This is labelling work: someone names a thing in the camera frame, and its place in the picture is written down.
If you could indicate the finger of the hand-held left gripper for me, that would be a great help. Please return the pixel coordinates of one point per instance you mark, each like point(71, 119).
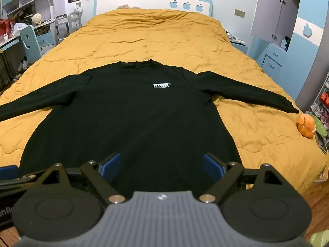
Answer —
point(9, 171)

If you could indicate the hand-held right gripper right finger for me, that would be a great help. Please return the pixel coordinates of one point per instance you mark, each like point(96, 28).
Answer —
point(212, 166)

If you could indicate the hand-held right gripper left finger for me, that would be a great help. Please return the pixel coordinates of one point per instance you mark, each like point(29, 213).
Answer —
point(112, 166)

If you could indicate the black long-sleeve sweatshirt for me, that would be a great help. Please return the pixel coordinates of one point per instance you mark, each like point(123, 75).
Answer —
point(141, 113)

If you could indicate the orange round toy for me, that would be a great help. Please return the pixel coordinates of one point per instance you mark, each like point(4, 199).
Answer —
point(305, 126)

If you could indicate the white sneakers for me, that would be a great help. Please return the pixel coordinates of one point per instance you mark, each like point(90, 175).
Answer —
point(23, 64)

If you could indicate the green leaf-shaped toy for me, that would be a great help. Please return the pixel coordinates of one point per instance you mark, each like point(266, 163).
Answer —
point(322, 127)

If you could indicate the blue nightstand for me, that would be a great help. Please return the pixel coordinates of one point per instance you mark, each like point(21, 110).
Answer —
point(239, 46)

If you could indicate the blue drawer cabinet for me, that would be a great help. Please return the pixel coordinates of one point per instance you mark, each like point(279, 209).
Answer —
point(273, 58)

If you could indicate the cluttered desk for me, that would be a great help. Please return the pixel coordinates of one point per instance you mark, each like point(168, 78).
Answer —
point(11, 42)

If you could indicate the blue and white chair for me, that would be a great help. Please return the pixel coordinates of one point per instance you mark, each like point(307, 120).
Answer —
point(30, 43)

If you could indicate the pale green object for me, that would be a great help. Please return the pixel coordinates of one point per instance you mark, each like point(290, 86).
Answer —
point(320, 239)

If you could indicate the mustard yellow bed quilt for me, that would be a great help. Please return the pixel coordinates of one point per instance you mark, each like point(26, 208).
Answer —
point(154, 36)

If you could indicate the red bag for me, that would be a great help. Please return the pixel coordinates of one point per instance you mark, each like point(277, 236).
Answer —
point(5, 28)

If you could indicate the white plastic bag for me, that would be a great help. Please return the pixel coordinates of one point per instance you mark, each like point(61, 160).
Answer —
point(20, 28)

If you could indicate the grey folding rack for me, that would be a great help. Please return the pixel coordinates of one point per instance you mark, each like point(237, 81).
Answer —
point(69, 25)

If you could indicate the blue and white wardrobe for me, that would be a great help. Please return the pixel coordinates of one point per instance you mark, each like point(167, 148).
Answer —
point(308, 46)

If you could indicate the white ball lamp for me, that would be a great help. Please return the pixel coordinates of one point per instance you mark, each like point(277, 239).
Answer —
point(37, 19)

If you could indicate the brown plush toy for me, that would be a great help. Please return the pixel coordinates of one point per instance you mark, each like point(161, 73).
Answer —
point(127, 7)

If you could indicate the grey wardrobe door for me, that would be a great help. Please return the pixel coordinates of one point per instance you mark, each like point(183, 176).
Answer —
point(267, 10)

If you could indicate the white and blue headboard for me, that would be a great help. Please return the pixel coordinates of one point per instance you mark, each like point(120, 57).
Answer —
point(154, 1)

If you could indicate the wall switch plate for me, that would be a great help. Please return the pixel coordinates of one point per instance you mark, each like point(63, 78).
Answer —
point(239, 13)

